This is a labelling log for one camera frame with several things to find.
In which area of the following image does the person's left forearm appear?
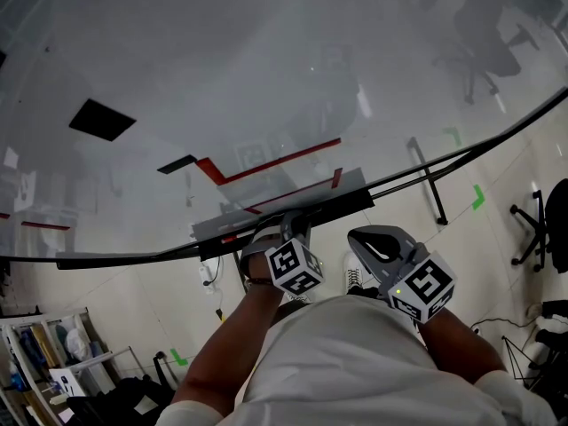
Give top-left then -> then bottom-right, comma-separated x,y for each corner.
170,280 -> 285,419

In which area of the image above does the grey metal shelf rack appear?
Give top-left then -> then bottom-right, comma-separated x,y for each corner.
0,308 -> 143,426

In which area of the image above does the white printed box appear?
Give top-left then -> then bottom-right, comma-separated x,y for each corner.
48,367 -> 88,397

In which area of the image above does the black power cable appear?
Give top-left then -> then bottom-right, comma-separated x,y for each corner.
202,255 -> 222,288

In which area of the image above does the black office chair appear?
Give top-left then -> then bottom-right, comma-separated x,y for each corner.
66,351 -> 178,426
509,177 -> 568,274

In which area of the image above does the black equipment bag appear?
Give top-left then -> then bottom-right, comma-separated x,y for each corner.
534,299 -> 568,375

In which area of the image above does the black tripod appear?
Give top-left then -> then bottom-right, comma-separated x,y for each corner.
501,335 -> 549,392

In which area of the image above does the person's white shirt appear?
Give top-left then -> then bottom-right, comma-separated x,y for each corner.
154,294 -> 556,426

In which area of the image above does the person's right forearm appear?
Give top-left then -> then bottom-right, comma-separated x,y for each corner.
416,311 -> 507,385

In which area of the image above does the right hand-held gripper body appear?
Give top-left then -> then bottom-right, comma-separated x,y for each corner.
376,246 -> 458,324

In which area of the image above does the white plastic bag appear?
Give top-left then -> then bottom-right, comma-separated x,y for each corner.
66,326 -> 92,361

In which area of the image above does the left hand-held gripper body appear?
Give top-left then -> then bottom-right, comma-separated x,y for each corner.
241,228 -> 325,297

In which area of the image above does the person's right white shoe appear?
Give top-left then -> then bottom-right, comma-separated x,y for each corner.
343,251 -> 366,295

